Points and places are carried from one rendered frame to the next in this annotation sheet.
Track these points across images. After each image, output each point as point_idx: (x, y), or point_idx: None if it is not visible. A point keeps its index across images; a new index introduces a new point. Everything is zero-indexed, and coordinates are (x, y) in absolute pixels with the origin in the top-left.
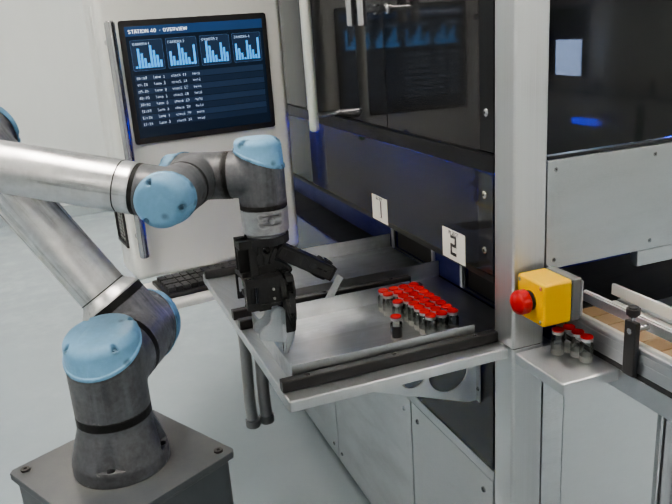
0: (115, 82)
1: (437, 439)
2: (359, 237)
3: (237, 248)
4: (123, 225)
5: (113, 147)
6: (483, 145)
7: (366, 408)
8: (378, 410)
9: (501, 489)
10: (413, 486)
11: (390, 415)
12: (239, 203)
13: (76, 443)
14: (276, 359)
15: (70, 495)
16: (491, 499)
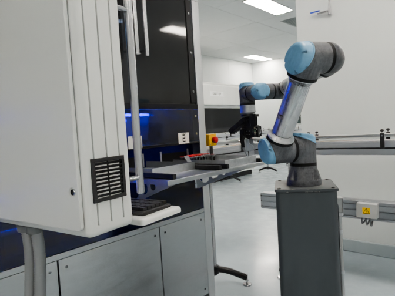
0: (134, 42)
1: (177, 226)
2: None
3: (257, 116)
4: (123, 173)
5: (117, 97)
6: (193, 101)
7: (116, 277)
8: (130, 263)
9: (207, 210)
10: (161, 272)
11: (142, 253)
12: (253, 102)
13: (318, 171)
14: (245, 162)
15: (327, 182)
16: (203, 219)
